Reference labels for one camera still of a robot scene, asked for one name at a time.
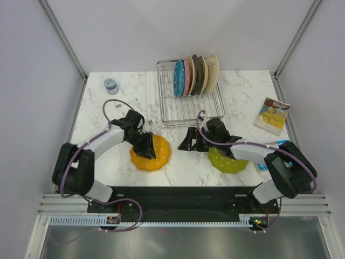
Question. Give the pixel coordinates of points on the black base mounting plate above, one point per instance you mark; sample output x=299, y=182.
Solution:
x=184, y=203

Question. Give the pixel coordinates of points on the tan plate behind green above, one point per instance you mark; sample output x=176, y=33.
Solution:
x=205, y=74

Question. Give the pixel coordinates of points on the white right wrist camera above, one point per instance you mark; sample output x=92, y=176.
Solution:
x=203, y=117

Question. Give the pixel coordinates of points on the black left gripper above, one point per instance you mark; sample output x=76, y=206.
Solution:
x=147, y=149

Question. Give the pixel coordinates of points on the metal wire dish rack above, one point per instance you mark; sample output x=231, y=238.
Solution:
x=182, y=111

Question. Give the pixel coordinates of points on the green polka dot plate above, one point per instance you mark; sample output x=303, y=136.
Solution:
x=224, y=164

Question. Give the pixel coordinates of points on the small blue lidded jar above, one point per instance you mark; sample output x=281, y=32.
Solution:
x=111, y=85

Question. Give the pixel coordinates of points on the blue polka dot plate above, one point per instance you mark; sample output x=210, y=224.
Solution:
x=179, y=78

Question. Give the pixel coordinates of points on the dark green plate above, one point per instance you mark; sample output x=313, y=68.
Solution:
x=200, y=74

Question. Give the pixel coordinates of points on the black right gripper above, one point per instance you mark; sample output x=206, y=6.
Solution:
x=192, y=133

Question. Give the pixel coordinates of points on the yellow brown paperback book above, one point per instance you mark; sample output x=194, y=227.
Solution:
x=272, y=116

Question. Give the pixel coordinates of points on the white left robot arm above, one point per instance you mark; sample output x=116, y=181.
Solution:
x=74, y=171

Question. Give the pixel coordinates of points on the yellow polka dot plate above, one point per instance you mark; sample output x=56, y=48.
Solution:
x=162, y=151

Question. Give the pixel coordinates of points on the blue treehouse paperback book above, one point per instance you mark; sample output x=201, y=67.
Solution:
x=262, y=167

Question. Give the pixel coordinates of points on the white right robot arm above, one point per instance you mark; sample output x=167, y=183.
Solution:
x=291, y=172

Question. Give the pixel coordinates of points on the pink polka dot plate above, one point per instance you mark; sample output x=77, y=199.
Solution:
x=187, y=77

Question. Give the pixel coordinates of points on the cream plate at back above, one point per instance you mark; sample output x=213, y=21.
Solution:
x=213, y=69

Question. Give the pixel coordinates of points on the white slotted cable duct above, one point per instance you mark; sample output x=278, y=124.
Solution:
x=105, y=220

